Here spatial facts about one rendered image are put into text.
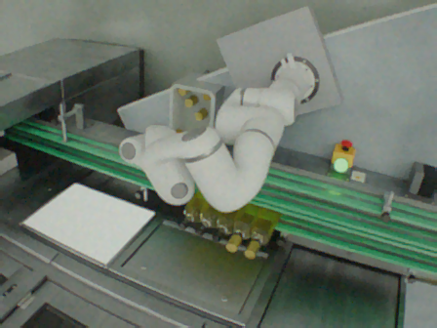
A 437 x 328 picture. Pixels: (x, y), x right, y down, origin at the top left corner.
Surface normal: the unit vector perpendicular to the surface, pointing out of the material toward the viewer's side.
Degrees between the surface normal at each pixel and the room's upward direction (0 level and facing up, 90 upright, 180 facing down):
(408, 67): 0
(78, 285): 90
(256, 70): 2
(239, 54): 2
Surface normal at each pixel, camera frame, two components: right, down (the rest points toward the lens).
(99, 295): 0.07, -0.87
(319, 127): -0.40, 0.44
